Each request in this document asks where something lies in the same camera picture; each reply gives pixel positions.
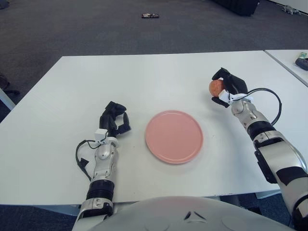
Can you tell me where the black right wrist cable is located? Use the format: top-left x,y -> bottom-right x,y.
245,88 -> 282,126

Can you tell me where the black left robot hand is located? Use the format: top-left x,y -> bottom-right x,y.
99,101 -> 132,139

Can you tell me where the red yellow apple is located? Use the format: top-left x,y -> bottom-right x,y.
208,79 -> 226,97

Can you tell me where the small grey robot dog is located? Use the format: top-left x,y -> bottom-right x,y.
282,4 -> 301,15

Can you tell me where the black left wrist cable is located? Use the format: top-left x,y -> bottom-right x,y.
76,139 -> 97,181

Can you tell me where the pink round plate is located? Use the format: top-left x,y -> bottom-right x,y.
145,110 -> 204,165

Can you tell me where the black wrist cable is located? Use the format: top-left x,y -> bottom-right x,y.
245,88 -> 282,126
76,139 -> 97,181

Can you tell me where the black furniture block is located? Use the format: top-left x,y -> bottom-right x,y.
211,0 -> 260,17

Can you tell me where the grey robot torso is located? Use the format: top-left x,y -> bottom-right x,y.
86,196 -> 296,231

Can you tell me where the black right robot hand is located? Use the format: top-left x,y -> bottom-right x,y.
210,68 -> 248,108

